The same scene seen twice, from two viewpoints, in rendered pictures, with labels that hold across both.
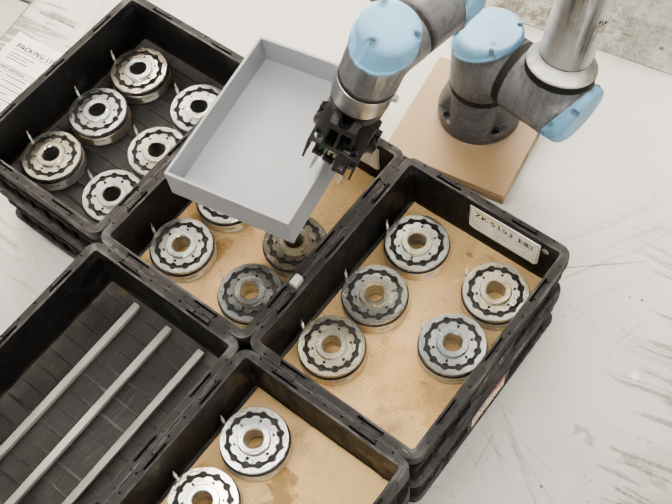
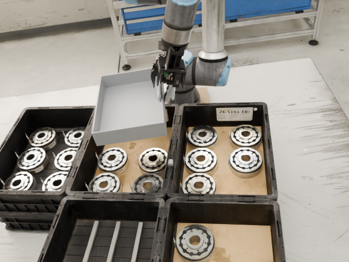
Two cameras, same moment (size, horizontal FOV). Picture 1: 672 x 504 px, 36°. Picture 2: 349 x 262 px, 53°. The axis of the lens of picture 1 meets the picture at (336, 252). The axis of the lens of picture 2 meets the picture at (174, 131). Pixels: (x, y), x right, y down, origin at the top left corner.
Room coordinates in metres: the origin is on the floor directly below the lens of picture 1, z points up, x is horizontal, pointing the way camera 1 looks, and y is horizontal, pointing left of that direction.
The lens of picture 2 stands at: (0.11, 0.41, 1.73)
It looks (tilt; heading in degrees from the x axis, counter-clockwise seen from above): 43 degrees down; 328
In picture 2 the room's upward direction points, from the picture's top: 9 degrees counter-clockwise
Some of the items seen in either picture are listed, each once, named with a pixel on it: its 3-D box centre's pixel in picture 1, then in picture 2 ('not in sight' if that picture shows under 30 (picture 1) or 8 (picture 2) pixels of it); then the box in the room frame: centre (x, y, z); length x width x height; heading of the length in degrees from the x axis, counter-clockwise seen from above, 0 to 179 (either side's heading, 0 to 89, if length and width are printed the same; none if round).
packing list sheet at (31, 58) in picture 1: (8, 108); not in sight; (1.30, 0.59, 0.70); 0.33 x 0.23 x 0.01; 145
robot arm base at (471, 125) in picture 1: (480, 94); (182, 92); (1.12, -0.30, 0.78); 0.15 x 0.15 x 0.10
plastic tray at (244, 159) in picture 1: (275, 135); (131, 103); (0.89, 0.06, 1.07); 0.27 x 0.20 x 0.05; 145
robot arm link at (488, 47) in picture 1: (488, 54); (181, 69); (1.12, -0.30, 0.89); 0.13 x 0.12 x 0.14; 39
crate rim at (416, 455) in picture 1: (411, 300); (222, 146); (0.67, -0.10, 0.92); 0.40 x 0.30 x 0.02; 135
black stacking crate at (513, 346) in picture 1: (412, 315); (222, 157); (0.67, -0.10, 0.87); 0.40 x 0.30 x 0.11; 135
